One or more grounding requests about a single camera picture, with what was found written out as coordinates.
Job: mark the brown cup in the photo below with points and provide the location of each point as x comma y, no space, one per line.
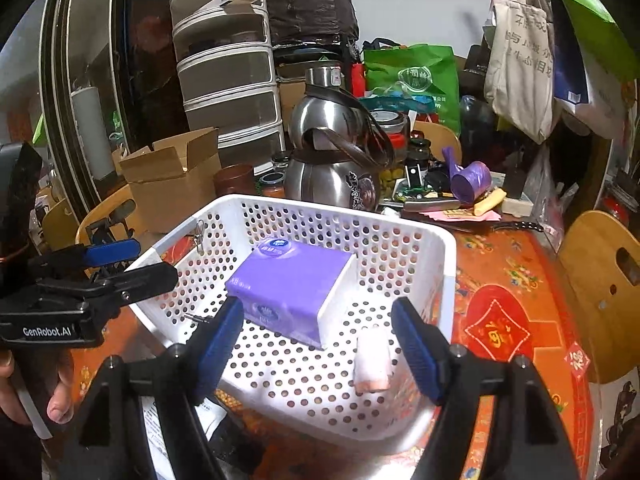
235,180

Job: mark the person's left hand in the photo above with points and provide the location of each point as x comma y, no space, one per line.
61,395

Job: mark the dark plastic bottle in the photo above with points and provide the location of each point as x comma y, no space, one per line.
475,125

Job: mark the green shopping bag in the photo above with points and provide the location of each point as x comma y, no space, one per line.
415,80

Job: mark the glass cabinet door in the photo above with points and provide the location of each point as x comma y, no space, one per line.
90,35

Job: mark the black phone stand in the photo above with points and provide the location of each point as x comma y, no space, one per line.
107,225

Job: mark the small white pink towel roll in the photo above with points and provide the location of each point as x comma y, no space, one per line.
372,360

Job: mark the beige canvas tote bag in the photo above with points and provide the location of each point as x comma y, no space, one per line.
520,60

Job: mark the small glass jar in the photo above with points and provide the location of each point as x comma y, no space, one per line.
272,186

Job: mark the open cardboard box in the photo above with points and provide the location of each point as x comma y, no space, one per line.
170,195

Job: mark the wooden chair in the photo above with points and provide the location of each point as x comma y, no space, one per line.
590,270
57,225

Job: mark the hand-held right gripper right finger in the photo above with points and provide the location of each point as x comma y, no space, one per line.
417,355

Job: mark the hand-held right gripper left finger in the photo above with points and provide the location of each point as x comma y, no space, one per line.
218,345

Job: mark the purple tissue pack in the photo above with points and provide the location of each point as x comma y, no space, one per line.
290,285

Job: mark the white paper bag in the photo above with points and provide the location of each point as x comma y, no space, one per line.
600,105

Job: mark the white plastic drawer tower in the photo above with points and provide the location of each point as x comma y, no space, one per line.
230,75

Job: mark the stainless steel gourd kettle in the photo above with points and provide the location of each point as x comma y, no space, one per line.
325,180

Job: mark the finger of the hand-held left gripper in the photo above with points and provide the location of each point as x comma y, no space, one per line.
145,280
110,253

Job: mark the blue paper bag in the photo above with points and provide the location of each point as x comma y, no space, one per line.
570,70

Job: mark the yellow cloth roll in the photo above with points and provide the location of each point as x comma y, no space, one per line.
489,203

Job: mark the red floral tablecloth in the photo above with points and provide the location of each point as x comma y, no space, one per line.
500,330

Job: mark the white perforated plastic basket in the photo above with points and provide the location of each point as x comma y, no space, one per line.
445,255

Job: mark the lime green bag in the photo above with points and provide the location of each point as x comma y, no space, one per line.
590,25

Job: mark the black plastic bag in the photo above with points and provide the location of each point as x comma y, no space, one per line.
310,5

